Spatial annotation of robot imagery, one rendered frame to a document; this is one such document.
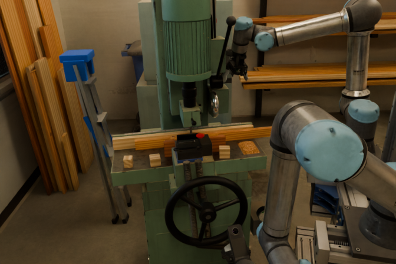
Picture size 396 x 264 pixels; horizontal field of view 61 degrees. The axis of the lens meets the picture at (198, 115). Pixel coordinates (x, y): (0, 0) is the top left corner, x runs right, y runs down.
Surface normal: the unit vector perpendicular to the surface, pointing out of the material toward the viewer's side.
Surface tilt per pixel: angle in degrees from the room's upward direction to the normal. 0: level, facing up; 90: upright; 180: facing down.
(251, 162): 90
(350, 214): 0
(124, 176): 90
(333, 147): 86
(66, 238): 0
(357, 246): 0
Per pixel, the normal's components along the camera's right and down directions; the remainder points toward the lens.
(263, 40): -0.20, 0.39
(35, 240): -0.03, -0.92
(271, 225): -0.58, 0.29
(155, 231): 0.17, 0.38
